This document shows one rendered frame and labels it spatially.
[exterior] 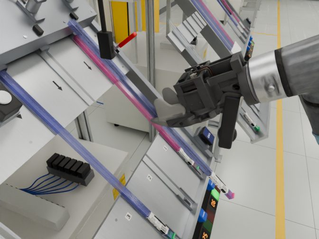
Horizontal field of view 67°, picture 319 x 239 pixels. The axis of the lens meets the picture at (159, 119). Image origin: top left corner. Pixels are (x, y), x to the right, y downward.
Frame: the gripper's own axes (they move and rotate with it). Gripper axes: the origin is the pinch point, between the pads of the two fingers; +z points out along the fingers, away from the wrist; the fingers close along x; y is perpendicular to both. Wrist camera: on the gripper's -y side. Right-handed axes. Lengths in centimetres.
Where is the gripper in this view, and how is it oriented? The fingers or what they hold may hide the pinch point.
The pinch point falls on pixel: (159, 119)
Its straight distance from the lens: 50.9
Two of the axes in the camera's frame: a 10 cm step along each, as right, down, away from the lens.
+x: -3.7, 5.6, -7.5
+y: -4.7, -8.0, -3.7
